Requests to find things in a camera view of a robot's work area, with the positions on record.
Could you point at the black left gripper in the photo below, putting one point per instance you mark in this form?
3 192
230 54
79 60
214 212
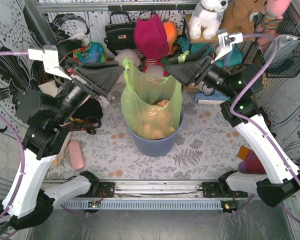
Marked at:
84 81

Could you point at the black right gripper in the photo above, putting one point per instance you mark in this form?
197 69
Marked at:
201 71

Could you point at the green plastic trash bag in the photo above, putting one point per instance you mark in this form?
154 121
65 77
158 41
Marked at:
139 98

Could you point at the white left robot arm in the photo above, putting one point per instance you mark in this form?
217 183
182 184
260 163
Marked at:
27 204

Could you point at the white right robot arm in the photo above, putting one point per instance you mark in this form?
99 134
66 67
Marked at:
282 177

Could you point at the magenta cloth bag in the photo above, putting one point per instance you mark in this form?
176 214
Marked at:
150 38

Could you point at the brown patterned leather bag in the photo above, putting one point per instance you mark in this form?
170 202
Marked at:
89 124

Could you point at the cream canvas tote bag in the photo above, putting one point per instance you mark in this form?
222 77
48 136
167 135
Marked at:
52 86

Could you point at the blue plastic trash bin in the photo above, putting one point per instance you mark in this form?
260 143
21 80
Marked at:
159 147

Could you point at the white pink plush doll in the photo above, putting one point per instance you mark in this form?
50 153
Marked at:
154 67

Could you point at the white fluffy plush dog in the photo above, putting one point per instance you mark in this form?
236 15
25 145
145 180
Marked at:
129 54

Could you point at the orange plush toy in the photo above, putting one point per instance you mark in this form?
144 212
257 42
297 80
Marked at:
171 33

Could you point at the crumpled brown printed paper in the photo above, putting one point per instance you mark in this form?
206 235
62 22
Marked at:
162 103

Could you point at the white grey plush dog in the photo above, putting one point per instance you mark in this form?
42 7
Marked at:
206 18

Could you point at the black leather handbag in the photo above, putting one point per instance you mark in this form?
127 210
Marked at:
120 36

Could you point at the teal folded cloth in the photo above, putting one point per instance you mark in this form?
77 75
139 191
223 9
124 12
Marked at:
187 45

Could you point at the wooden metal shelf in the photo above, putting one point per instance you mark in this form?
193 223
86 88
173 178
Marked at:
213 41

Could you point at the brown teddy bear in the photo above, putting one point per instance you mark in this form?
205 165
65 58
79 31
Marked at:
238 17

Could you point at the pink cylindrical pillow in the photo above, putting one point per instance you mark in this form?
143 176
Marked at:
76 157

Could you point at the orange white checkered cloth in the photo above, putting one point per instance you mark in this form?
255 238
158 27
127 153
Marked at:
60 156

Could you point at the silver foil pouch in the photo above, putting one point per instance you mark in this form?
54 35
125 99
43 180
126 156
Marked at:
286 44

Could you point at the pink plush toy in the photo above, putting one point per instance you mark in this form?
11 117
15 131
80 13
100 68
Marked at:
273 13

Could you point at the purple red plush toy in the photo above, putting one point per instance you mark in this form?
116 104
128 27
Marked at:
250 162

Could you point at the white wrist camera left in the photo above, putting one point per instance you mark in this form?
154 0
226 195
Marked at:
50 58

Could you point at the black wire basket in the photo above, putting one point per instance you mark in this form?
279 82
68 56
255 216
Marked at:
290 68

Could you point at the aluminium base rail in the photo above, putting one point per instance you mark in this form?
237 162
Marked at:
151 195

